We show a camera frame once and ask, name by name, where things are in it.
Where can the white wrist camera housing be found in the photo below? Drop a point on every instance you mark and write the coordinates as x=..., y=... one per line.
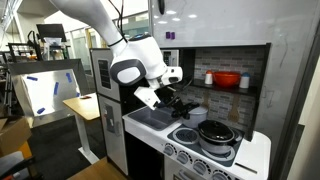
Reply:
x=146, y=96

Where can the white shaker orange cap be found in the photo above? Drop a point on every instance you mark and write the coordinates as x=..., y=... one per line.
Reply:
x=209, y=78

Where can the wooden desk with white leg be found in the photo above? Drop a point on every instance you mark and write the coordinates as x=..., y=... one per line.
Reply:
x=83, y=106

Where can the small red flat item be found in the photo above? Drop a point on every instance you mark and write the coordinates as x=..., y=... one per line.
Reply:
x=85, y=97

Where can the blue tape strip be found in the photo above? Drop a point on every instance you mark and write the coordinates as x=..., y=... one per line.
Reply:
x=77, y=94
x=56, y=88
x=32, y=78
x=40, y=110
x=69, y=77

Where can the wooden toy spatula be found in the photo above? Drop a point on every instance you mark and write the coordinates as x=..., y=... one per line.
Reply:
x=234, y=113

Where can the purple magnet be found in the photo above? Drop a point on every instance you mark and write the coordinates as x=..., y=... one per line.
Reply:
x=173, y=35
x=168, y=35

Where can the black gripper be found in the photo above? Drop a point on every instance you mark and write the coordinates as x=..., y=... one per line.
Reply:
x=173, y=100

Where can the grey toy sink basin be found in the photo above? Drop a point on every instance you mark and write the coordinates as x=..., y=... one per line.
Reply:
x=150, y=118

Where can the grey fridge door black panel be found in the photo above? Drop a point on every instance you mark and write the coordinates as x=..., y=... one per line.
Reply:
x=115, y=83

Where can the grey toy oven door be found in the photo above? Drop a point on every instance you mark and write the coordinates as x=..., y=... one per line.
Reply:
x=170, y=170

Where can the grey fridge door with phone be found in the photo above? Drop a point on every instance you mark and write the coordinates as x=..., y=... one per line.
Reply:
x=111, y=150

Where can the black computer monitor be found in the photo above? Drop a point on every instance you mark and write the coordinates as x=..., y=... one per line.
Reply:
x=51, y=31

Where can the grey stove knob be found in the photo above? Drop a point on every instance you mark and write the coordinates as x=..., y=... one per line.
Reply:
x=169, y=150
x=182, y=157
x=218, y=175
x=199, y=166

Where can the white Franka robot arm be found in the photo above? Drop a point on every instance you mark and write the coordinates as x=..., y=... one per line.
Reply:
x=140, y=56

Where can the dark grey printed stovetop panel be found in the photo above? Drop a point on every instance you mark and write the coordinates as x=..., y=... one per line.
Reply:
x=186, y=135

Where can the white shaker blue cap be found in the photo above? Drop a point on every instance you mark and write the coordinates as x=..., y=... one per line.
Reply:
x=244, y=81

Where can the black metal rack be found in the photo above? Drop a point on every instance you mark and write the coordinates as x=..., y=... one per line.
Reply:
x=20, y=51

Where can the grey framed leaning whiteboard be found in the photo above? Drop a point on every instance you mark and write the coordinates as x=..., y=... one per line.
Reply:
x=46, y=96

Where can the glossy black pot lid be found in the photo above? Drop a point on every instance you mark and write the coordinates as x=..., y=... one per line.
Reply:
x=216, y=130

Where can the brown cardboard box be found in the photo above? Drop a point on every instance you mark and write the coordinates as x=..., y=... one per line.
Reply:
x=13, y=133

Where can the red plastic bowl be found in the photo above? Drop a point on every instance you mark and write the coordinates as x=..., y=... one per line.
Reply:
x=226, y=79

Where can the black marker holder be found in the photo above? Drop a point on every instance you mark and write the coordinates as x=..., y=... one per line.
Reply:
x=161, y=6

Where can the orange storage block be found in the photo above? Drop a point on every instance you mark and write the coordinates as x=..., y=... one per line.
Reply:
x=26, y=150

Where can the grey toy phone red button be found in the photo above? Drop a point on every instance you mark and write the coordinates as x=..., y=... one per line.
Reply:
x=109, y=116

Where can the large grey pot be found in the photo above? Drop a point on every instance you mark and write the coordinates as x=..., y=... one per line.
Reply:
x=213, y=146

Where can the white toy kitchen unit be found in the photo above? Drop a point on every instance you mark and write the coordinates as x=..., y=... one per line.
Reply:
x=253, y=153

